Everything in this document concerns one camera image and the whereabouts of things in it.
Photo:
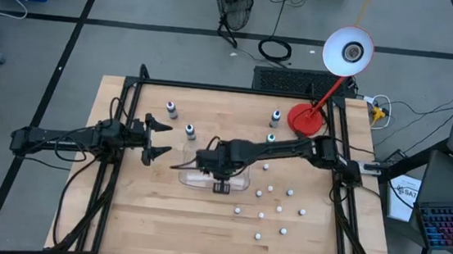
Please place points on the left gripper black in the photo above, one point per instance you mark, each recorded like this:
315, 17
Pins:
148, 140

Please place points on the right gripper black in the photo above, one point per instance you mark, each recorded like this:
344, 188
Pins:
211, 160

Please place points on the clear plastic bin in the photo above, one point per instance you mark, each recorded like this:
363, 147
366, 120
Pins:
189, 179

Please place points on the small dark green dropper bottle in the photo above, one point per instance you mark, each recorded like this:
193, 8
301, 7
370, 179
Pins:
259, 193

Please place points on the small orange dropper bottle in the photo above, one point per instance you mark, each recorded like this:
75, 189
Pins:
290, 192
261, 215
279, 209
270, 188

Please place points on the small red dropper bottle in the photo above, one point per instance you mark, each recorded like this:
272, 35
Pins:
265, 167

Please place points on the green-capped food coloring bottle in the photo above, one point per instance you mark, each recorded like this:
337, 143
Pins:
270, 138

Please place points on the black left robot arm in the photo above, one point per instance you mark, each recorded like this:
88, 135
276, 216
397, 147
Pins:
44, 138

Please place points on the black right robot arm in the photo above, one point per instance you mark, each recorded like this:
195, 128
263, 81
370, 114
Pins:
282, 148

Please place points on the small bottle, grey cap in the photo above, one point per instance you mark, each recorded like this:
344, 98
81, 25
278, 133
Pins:
275, 119

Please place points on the red desk lamp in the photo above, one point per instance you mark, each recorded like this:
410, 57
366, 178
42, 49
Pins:
305, 119

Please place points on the black perforated panel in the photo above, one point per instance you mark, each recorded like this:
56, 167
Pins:
280, 80

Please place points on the black floor fan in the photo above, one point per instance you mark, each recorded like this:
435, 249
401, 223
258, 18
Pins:
234, 4

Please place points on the yellow power adapter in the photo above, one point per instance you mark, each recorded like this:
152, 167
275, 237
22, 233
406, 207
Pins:
377, 113

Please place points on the white paper sheet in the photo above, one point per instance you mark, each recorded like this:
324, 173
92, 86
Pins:
402, 204

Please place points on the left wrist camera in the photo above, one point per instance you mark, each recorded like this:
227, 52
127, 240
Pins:
138, 127

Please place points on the black aluminium table frame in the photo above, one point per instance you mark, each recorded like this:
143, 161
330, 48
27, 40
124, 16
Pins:
234, 89

